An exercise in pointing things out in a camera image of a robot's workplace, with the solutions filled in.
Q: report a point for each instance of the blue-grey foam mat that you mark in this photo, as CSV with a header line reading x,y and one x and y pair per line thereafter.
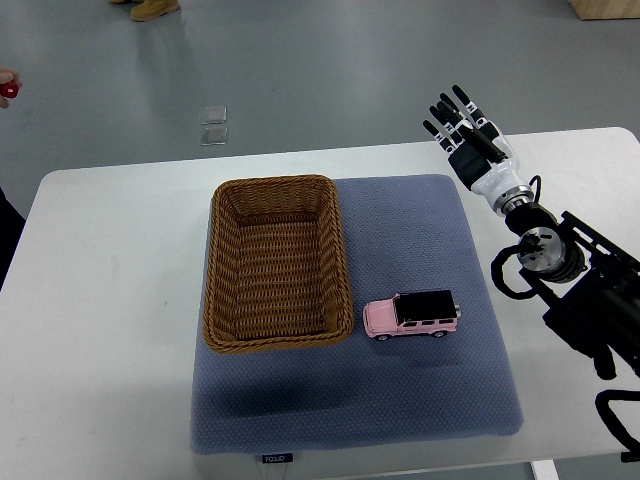
x,y
403,234

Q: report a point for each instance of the brown wicker basket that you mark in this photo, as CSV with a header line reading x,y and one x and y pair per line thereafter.
x,y
276,273

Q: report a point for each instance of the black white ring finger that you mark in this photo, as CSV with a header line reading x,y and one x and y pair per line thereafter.
x,y
454,135

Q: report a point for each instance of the red round button object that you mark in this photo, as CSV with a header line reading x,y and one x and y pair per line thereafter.
x,y
9,90

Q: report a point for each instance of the lower grey floor plate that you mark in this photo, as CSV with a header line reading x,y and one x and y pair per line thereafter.
x,y
214,135

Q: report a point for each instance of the tan work boot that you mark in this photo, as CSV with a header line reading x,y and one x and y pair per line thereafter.
x,y
149,10

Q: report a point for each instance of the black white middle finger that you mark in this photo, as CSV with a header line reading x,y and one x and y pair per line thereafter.
x,y
453,118

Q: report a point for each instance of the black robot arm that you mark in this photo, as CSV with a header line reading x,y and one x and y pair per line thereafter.
x,y
589,284

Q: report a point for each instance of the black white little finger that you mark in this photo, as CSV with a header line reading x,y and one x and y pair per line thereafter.
x,y
445,143

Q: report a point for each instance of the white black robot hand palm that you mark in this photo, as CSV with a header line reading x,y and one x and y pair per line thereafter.
x,y
499,183

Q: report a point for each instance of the pink toy car black roof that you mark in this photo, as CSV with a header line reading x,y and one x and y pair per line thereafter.
x,y
428,313

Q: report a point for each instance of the upper grey floor plate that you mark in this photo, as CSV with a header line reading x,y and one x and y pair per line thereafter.
x,y
214,115

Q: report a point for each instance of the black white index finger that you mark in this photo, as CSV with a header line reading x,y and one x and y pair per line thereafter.
x,y
472,109

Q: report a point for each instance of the grey floor plate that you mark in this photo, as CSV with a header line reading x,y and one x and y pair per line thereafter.
x,y
214,115
214,135

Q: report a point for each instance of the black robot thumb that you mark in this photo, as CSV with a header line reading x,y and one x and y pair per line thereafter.
x,y
484,146

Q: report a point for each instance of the wooden box corner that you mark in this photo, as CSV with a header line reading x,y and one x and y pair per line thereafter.
x,y
606,9

